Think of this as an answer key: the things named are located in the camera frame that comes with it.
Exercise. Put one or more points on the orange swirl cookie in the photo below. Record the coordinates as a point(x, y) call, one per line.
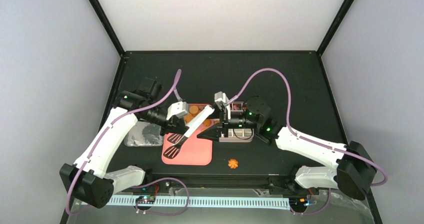
point(233, 163)

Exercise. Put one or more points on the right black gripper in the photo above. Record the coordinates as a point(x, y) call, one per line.
point(222, 123)

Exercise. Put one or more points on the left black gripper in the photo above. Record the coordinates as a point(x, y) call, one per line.
point(174, 123)

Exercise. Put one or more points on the beige compartment box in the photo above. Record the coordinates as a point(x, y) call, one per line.
point(236, 133)

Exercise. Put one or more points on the light blue slotted cable duct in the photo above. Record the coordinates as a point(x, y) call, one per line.
point(218, 202)

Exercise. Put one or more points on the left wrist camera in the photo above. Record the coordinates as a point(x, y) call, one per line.
point(178, 109)

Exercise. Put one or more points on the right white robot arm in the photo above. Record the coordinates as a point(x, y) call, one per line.
point(344, 167)

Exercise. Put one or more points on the metal tongs white handle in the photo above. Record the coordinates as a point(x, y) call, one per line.
point(188, 130)

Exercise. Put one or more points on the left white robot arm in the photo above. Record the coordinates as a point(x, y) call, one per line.
point(87, 179)

